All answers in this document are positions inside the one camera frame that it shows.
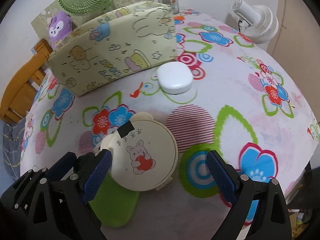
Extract floral tablecloth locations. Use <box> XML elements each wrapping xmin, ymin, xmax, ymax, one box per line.
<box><xmin>21</xmin><ymin>10</ymin><xmax>319</xmax><ymax>239</ymax></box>

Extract white rounded case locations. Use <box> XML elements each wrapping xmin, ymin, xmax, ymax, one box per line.
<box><xmin>156</xmin><ymin>61</ymin><xmax>193</xmax><ymax>95</ymax></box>

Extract orange handled scissors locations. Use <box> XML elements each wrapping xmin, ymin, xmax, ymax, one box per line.
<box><xmin>174</xmin><ymin>16</ymin><xmax>185</xmax><ymax>21</ymax></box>

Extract round beige bear mirror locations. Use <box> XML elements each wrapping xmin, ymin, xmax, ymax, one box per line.
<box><xmin>100</xmin><ymin>112</ymin><xmax>178</xmax><ymax>191</ymax></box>

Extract green rounded case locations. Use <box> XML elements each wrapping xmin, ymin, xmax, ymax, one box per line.
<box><xmin>89</xmin><ymin>173</ymin><xmax>140</xmax><ymax>228</ymax></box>

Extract wooden bed frame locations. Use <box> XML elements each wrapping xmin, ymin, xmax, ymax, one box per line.
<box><xmin>1</xmin><ymin>38</ymin><xmax>53</xmax><ymax>124</ymax></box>

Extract purple plush bunny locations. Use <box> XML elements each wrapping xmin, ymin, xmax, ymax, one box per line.
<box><xmin>48</xmin><ymin>11</ymin><xmax>72</xmax><ymax>50</ymax></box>

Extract yellow cartoon storage box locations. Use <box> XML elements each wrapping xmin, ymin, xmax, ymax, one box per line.
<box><xmin>47</xmin><ymin>1</ymin><xmax>177</xmax><ymax>96</ymax></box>

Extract white standing fan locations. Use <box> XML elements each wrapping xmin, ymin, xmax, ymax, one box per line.
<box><xmin>232</xmin><ymin>0</ymin><xmax>279</xmax><ymax>44</ymax></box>

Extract grey plaid blanket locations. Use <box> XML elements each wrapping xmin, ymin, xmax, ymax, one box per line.
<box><xmin>1</xmin><ymin>118</ymin><xmax>25</xmax><ymax>180</ymax></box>

